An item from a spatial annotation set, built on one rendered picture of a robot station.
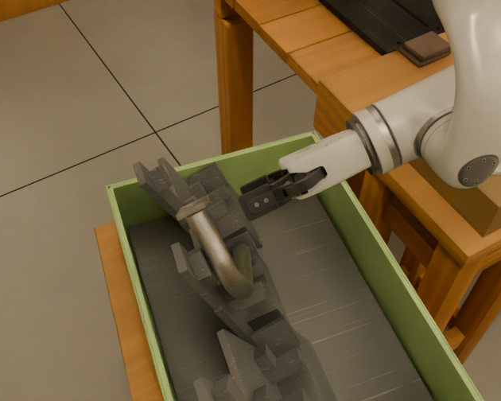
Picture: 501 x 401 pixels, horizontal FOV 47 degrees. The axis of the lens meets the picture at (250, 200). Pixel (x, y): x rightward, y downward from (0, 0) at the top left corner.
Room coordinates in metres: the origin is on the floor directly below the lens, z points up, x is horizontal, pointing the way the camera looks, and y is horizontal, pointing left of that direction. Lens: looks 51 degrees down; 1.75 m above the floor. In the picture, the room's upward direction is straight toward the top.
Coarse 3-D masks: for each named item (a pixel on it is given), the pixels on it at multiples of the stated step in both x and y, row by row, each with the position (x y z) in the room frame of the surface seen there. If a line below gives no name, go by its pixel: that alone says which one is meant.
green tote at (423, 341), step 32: (224, 160) 0.75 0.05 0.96; (256, 160) 0.77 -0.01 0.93; (128, 192) 0.68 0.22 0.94; (320, 192) 0.75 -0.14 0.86; (352, 192) 0.66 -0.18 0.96; (128, 224) 0.68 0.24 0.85; (352, 224) 0.63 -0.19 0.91; (128, 256) 0.53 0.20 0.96; (352, 256) 0.61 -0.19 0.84; (384, 256) 0.53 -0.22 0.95; (384, 288) 0.51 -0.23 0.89; (416, 320) 0.43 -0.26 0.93; (160, 352) 0.43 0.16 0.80; (416, 352) 0.40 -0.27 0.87; (448, 352) 0.36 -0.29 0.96; (160, 384) 0.31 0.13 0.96; (448, 384) 0.33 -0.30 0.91
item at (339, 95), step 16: (368, 64) 1.11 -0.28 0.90; (384, 64) 1.11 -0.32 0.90; (400, 64) 1.11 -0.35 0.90; (432, 64) 1.11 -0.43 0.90; (448, 64) 1.11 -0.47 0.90; (320, 80) 1.05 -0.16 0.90; (336, 80) 1.05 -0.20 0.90; (352, 80) 1.05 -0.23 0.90; (368, 80) 1.05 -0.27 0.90; (384, 80) 1.05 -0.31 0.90; (400, 80) 1.05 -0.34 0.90; (416, 80) 1.05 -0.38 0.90; (320, 96) 1.04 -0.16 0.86; (336, 96) 0.99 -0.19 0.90; (352, 96) 0.99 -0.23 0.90; (368, 96) 0.99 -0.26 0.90; (384, 96) 0.99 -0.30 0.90; (320, 112) 1.03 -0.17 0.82; (336, 112) 0.98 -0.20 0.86; (352, 112) 0.94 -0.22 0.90; (320, 128) 1.03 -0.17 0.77; (336, 128) 0.97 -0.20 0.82
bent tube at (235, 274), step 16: (192, 208) 0.44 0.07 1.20; (192, 224) 0.43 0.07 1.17; (208, 224) 0.43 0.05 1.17; (208, 240) 0.42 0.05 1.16; (208, 256) 0.41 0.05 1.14; (224, 256) 0.41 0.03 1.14; (240, 256) 0.50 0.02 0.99; (224, 272) 0.39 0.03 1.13; (240, 272) 0.40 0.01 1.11; (224, 288) 0.39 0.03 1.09; (240, 288) 0.39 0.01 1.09
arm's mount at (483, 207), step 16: (416, 160) 0.82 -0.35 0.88; (432, 176) 0.78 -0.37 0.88; (496, 176) 0.72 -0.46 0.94; (448, 192) 0.74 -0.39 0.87; (464, 192) 0.71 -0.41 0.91; (480, 192) 0.68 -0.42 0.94; (496, 192) 0.68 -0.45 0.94; (464, 208) 0.69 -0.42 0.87; (480, 208) 0.67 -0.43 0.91; (496, 208) 0.64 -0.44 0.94; (480, 224) 0.66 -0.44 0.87; (496, 224) 0.65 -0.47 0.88
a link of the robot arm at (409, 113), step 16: (432, 80) 0.54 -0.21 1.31; (448, 80) 0.53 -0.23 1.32; (400, 96) 0.53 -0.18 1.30; (416, 96) 0.52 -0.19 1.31; (432, 96) 0.51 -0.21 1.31; (448, 96) 0.51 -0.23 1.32; (384, 112) 0.51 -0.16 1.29; (400, 112) 0.50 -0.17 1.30; (416, 112) 0.50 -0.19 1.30; (432, 112) 0.49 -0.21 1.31; (448, 112) 0.48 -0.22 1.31; (400, 128) 0.49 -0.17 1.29; (416, 128) 0.48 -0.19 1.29; (400, 144) 0.48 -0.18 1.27; (416, 144) 0.47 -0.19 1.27
